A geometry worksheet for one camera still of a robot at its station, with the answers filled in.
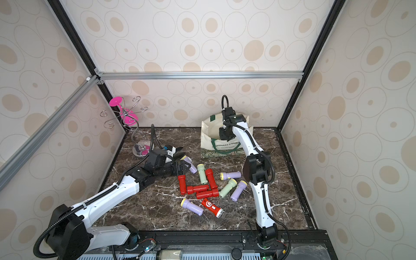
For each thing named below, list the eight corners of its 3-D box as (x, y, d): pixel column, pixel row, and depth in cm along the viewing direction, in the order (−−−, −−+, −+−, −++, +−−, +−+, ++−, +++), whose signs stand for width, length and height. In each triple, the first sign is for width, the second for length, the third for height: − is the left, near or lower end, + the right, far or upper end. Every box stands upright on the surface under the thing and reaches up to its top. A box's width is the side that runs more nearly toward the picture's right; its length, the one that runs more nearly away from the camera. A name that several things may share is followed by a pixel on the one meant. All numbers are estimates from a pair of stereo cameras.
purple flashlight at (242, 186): (228, 197, 89) (228, 194, 86) (240, 182, 95) (241, 178, 92) (234, 202, 87) (235, 199, 84) (246, 186, 93) (248, 183, 90)
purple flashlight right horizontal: (220, 180, 95) (220, 177, 92) (219, 175, 97) (219, 172, 94) (241, 178, 96) (242, 175, 93) (239, 173, 98) (240, 170, 95)
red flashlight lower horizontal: (196, 199, 88) (196, 197, 86) (196, 194, 90) (195, 192, 87) (219, 196, 89) (219, 194, 87) (218, 191, 91) (218, 189, 88)
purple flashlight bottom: (180, 206, 85) (179, 204, 83) (184, 199, 88) (184, 197, 85) (200, 217, 82) (200, 215, 79) (204, 210, 84) (204, 208, 81)
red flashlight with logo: (200, 206, 86) (199, 203, 83) (204, 199, 88) (204, 196, 85) (219, 219, 82) (219, 217, 79) (223, 212, 84) (223, 209, 81)
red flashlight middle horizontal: (187, 194, 90) (187, 192, 87) (187, 188, 92) (186, 186, 89) (208, 191, 91) (208, 189, 88) (207, 186, 93) (207, 183, 90)
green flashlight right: (217, 194, 89) (218, 192, 87) (231, 179, 95) (232, 177, 93) (223, 199, 87) (223, 197, 85) (237, 184, 93) (238, 182, 91)
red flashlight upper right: (211, 190, 91) (211, 188, 89) (205, 171, 99) (205, 169, 97) (218, 188, 92) (218, 186, 90) (212, 170, 99) (212, 167, 97)
